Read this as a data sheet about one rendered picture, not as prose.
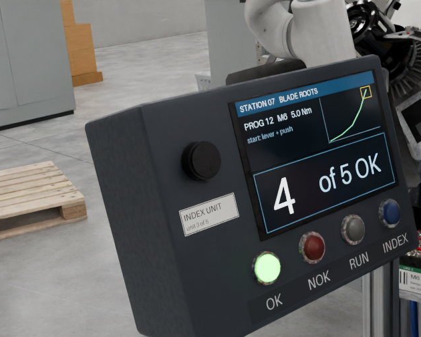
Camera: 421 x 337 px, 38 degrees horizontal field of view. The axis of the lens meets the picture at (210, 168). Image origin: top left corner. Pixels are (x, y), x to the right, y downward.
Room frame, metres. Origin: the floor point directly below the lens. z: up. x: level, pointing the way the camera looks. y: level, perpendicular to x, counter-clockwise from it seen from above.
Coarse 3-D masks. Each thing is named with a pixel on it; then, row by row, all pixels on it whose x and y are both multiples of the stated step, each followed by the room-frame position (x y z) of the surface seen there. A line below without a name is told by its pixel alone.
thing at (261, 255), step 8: (256, 256) 0.42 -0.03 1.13; (264, 256) 0.43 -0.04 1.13; (272, 256) 0.43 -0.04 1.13; (256, 264) 0.42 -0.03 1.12; (264, 264) 0.42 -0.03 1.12; (272, 264) 0.42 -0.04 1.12; (280, 264) 0.43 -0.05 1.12; (256, 272) 0.42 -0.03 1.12; (264, 272) 0.42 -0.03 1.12; (272, 272) 0.42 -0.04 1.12; (256, 280) 0.42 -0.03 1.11; (264, 280) 0.42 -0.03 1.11; (272, 280) 0.42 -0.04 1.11
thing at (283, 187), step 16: (256, 176) 0.45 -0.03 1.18; (272, 176) 0.46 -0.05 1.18; (288, 176) 0.46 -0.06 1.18; (256, 192) 0.44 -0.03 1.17; (272, 192) 0.45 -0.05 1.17; (288, 192) 0.46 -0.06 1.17; (304, 192) 0.47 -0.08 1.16; (272, 208) 0.45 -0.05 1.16; (288, 208) 0.45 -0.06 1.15; (304, 208) 0.46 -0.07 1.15; (272, 224) 0.44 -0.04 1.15; (288, 224) 0.45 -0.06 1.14
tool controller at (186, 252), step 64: (128, 128) 0.43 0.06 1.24; (192, 128) 0.43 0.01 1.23; (256, 128) 0.46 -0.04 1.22; (320, 128) 0.50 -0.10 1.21; (384, 128) 0.54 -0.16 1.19; (128, 192) 0.44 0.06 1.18; (192, 192) 0.42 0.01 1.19; (320, 192) 0.48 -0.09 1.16; (384, 192) 0.52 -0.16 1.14; (128, 256) 0.46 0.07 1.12; (192, 256) 0.40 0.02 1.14; (384, 256) 0.49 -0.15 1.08; (192, 320) 0.39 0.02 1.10; (256, 320) 0.41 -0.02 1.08
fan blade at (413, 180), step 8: (392, 104) 1.18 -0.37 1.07; (392, 112) 1.16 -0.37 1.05; (400, 128) 1.13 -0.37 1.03; (400, 136) 1.12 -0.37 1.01; (400, 144) 1.10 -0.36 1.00; (400, 152) 1.09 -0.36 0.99; (408, 152) 1.09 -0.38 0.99; (408, 160) 1.07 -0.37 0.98; (408, 168) 1.06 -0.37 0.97; (408, 176) 1.05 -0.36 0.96; (416, 176) 1.04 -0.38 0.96; (408, 184) 1.03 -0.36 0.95; (416, 184) 1.03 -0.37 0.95
